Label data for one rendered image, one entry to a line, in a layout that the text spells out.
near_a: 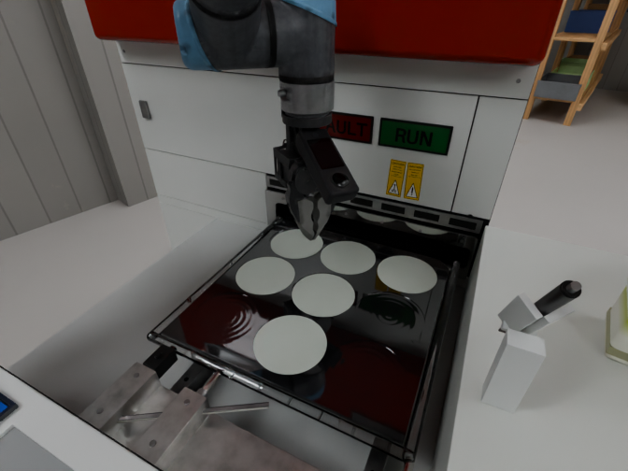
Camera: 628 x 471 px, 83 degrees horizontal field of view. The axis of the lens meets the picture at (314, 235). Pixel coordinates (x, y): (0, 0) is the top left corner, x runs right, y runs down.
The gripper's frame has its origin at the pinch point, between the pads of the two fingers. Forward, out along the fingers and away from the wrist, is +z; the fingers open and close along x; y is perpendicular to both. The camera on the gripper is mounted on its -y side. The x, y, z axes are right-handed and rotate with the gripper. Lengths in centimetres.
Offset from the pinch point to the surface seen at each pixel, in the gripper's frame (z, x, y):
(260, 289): 5.7, 11.1, -2.1
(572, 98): 63, -452, 192
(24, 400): -0.3, 39.6, -12.5
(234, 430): 7.7, 21.9, -20.8
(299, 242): 5.6, -0.4, 6.5
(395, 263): 5.6, -12.6, -7.3
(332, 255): 5.6, -3.8, 0.0
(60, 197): 80, 72, 231
